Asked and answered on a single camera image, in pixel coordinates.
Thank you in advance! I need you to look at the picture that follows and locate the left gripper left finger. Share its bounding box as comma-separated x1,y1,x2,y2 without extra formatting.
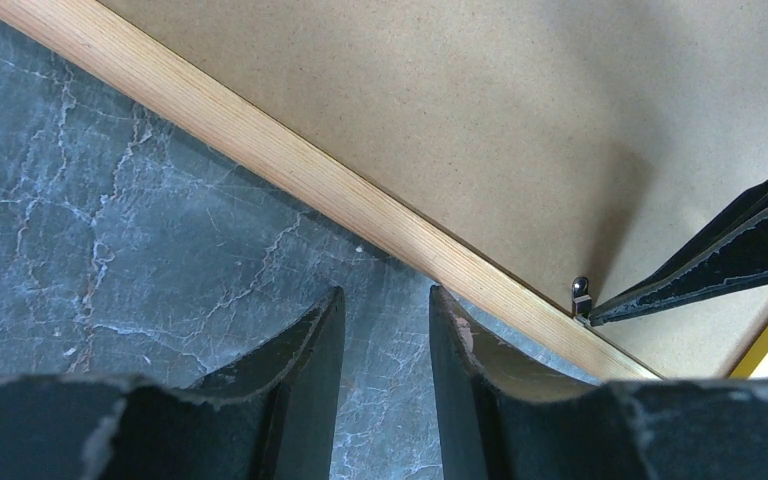
189,287,345,479

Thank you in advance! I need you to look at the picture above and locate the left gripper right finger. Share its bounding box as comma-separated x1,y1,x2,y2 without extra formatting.
429,286,594,479

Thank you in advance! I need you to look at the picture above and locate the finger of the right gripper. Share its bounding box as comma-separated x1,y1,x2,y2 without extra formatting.
587,179,768,326

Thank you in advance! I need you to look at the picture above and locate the brown cardboard backing board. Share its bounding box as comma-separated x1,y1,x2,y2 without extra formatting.
95,0,768,379

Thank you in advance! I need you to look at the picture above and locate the metal turn clip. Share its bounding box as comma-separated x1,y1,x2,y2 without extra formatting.
571,276,592,324

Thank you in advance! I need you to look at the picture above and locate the yellow wooden picture frame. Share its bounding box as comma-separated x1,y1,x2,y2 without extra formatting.
0,0,768,382

